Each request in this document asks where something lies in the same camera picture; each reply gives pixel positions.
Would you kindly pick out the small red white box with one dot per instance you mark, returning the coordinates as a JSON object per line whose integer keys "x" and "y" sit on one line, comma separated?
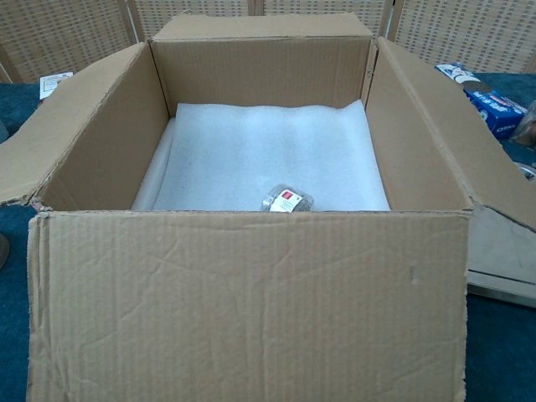
{"x": 52, "y": 84}

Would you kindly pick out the stainless steel tray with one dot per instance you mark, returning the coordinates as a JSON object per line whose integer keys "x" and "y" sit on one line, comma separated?
{"x": 502, "y": 255}

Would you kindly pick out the large brown cardboard box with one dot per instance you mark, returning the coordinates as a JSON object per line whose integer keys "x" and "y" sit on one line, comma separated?
{"x": 251, "y": 301}

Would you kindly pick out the blue cookie package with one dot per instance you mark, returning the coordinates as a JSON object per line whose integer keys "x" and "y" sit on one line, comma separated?
{"x": 490, "y": 106}

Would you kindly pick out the clear tray of brown snacks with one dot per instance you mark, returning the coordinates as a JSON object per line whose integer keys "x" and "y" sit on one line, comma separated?
{"x": 525, "y": 127}

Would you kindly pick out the woven folding screen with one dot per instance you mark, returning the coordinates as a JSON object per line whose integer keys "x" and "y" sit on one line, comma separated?
{"x": 63, "y": 37}

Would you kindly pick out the white foam sheet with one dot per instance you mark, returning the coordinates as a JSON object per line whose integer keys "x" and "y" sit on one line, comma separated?
{"x": 259, "y": 151}

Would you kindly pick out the dark blue table cloth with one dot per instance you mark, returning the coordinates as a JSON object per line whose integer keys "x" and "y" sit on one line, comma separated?
{"x": 14, "y": 335}

